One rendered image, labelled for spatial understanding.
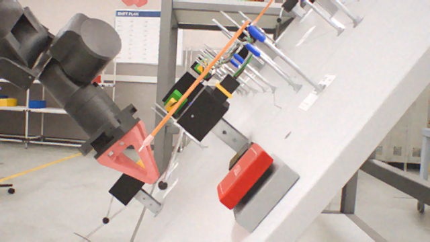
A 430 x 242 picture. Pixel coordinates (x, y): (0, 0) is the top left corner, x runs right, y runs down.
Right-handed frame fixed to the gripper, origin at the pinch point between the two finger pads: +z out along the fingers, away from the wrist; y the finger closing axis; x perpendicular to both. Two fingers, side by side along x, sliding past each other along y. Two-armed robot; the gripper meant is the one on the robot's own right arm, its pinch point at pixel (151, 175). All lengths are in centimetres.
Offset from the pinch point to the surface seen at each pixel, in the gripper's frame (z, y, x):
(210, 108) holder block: -2.0, -1.9, -12.5
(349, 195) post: 55, 83, -12
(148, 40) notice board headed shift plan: -93, 759, 136
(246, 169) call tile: 0.9, -27.0, -16.3
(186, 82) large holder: -5, 67, 1
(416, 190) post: 44, 38, -27
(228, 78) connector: -3.3, -1.1, -16.6
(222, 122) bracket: 0.5, -0.8, -12.3
